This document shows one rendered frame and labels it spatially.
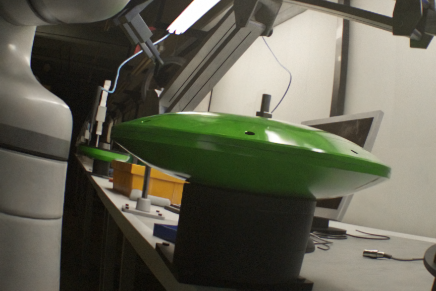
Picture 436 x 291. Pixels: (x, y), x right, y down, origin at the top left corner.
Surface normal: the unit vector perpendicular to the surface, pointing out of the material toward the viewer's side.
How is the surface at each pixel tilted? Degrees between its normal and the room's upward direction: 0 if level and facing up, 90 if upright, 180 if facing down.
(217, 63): 142
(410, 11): 90
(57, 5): 160
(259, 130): 24
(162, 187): 94
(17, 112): 87
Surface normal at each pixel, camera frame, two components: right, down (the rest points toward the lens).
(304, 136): 0.24, -0.93
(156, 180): 0.39, 0.03
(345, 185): 0.09, 0.90
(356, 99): -0.94, -0.19
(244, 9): -0.80, -0.20
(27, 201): 0.84, 0.07
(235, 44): 0.22, 0.77
